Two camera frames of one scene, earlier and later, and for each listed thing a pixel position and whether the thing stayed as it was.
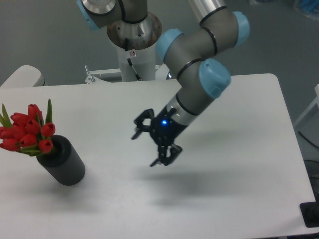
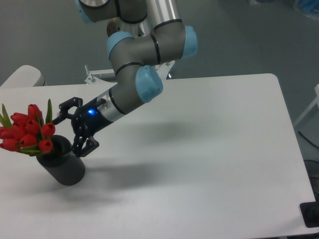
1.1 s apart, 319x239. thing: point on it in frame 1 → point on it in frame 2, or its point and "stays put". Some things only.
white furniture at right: (316, 100) stays put
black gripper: (163, 129) → (86, 121)
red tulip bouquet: (30, 135) stays put
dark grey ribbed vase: (63, 162) stays put
